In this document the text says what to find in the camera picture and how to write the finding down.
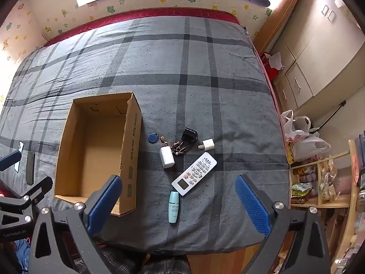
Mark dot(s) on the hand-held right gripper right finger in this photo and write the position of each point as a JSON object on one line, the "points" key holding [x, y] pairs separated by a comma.
{"points": [[252, 208]]}

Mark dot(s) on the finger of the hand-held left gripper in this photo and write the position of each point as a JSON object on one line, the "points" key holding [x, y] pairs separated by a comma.
{"points": [[40, 188], [10, 159]]}

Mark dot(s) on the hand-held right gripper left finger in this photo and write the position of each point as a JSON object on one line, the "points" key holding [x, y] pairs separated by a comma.
{"points": [[104, 204]]}

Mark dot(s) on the brown cardboard box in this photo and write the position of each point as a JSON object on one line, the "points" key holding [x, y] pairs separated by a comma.
{"points": [[91, 148]]}

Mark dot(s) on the white remote control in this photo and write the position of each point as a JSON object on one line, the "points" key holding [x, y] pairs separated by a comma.
{"points": [[195, 172]]}

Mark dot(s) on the light green lotion bottle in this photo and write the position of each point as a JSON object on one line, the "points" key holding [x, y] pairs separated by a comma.
{"points": [[174, 208]]}

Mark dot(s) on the small white charger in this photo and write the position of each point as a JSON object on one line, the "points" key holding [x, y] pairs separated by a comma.
{"points": [[207, 144]]}

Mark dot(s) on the large white charger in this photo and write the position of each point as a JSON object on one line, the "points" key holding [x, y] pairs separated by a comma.
{"points": [[167, 157]]}

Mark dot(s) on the blue key fob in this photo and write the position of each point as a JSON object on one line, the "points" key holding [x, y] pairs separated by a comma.
{"points": [[152, 138]]}

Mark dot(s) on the bunch of keys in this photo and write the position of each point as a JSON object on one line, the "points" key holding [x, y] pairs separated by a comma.
{"points": [[178, 146]]}

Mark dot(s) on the black phone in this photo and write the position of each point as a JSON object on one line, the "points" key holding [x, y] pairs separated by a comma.
{"points": [[30, 168]]}

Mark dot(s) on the wooden shelf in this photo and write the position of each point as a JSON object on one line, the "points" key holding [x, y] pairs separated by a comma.
{"points": [[333, 205]]}

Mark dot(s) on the clear snack bag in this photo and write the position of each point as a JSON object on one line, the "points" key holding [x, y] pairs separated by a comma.
{"points": [[329, 181]]}

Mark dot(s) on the person's plaid trousers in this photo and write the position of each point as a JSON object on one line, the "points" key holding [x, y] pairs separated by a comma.
{"points": [[165, 265]]}

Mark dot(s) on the white plastic bag red print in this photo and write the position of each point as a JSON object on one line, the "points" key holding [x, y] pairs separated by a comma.
{"points": [[296, 125]]}

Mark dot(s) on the grey plaid bed sheet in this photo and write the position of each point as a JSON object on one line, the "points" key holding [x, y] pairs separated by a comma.
{"points": [[199, 85]]}

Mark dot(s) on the red paper box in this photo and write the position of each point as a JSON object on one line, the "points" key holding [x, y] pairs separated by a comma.
{"points": [[272, 62]]}

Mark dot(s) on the cream wardrobe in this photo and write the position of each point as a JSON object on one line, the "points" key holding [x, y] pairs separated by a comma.
{"points": [[319, 51]]}

